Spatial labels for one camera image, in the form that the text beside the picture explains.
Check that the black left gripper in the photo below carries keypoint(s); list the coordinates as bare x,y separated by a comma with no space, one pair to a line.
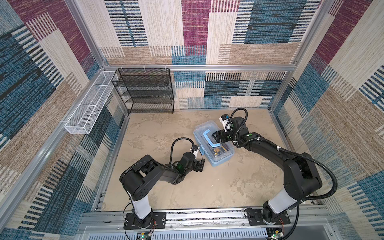
197,167

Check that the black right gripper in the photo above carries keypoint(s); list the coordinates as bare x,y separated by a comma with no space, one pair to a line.
217,133

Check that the light blue plastic tool box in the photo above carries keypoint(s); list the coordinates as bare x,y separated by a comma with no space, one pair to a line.
203,135

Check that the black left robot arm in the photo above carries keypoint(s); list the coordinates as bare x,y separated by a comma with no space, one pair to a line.
141,177

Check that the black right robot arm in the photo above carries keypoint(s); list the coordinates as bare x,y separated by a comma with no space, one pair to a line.
301,177

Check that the black mesh shelf rack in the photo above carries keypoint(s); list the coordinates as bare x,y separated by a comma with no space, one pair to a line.
145,90

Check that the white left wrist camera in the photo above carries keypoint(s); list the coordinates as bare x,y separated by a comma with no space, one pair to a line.
195,150

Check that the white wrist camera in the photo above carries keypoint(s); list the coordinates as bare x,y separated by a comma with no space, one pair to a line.
195,150
226,122

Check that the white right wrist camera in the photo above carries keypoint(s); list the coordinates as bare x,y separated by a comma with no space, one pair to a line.
226,122

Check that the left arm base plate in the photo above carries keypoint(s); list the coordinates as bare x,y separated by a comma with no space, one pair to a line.
155,220

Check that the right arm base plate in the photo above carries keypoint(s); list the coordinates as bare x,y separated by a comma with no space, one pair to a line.
263,217

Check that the white wire mesh basket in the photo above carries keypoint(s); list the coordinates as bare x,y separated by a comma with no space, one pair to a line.
87,112

